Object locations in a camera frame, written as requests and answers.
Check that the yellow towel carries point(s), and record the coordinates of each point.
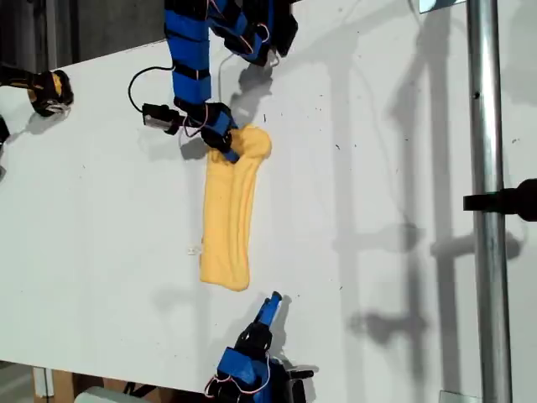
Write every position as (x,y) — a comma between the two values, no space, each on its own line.
(226,218)

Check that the white container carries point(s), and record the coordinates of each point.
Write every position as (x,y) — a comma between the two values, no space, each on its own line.
(100,395)

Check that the yellow black power tool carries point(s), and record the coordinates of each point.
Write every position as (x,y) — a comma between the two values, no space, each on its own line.
(46,90)

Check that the brown cardboard box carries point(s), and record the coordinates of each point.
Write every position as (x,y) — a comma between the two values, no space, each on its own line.
(63,384)

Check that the black clamp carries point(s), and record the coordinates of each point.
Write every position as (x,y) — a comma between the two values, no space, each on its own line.
(503,201)

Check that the black camera stalk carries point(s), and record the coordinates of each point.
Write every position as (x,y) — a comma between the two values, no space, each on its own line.
(184,118)

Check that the black camera box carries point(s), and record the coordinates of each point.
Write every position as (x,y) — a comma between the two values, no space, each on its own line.
(298,388)
(157,117)

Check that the steel post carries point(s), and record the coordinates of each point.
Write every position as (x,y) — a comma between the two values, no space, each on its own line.
(486,126)

